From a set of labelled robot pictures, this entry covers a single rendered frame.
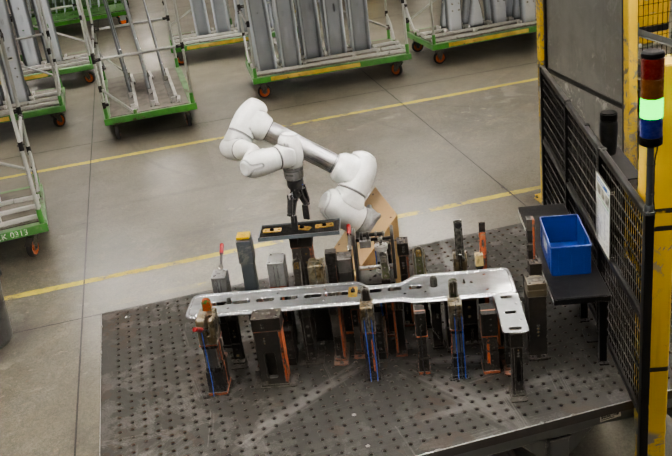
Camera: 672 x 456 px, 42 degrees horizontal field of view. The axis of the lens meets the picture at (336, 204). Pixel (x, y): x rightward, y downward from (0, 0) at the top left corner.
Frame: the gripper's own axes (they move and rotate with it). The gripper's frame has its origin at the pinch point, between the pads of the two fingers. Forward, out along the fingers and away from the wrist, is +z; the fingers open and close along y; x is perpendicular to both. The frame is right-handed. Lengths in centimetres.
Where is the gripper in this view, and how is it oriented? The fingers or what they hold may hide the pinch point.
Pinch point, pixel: (300, 219)
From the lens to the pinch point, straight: 393.3
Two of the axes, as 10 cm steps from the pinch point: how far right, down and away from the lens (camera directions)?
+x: 8.9, 0.8, -4.4
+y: -4.3, 4.0, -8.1
